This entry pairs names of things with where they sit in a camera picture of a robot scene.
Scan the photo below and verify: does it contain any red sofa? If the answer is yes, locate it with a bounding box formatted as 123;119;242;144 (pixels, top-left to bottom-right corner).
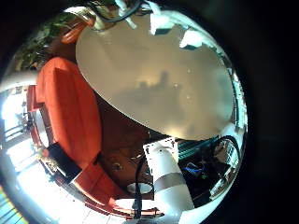
26;57;163;218

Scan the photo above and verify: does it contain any green leafy potted plant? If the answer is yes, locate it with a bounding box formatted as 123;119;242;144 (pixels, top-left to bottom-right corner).
13;12;78;71

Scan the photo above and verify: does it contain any orange plant pot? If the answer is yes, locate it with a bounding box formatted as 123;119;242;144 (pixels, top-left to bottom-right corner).
60;17;96;45

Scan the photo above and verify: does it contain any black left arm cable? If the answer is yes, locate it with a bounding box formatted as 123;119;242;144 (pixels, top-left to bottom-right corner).
132;153;148;218

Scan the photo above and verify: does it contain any blue cable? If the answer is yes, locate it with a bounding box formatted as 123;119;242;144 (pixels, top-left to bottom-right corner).
183;164;204;176

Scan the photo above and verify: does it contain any teal ribbed panel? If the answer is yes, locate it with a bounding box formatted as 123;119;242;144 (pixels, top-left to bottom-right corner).
177;136;219;161

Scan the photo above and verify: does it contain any black left hand cable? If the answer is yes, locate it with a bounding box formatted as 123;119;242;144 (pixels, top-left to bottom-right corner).
87;0;153;24

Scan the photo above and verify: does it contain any black square cushion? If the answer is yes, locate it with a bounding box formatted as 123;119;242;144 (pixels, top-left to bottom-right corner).
46;143;83;183

